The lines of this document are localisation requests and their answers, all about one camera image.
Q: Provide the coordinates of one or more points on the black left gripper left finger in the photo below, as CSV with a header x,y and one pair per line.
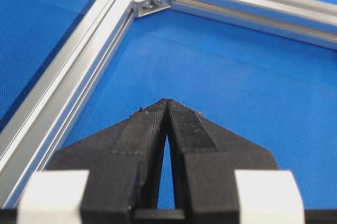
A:
x,y
124,161

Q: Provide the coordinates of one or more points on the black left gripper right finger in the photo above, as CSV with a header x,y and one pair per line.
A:
x,y
204,156

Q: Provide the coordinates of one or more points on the aluminium extrusion frame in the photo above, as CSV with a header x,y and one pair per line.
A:
x,y
42,122

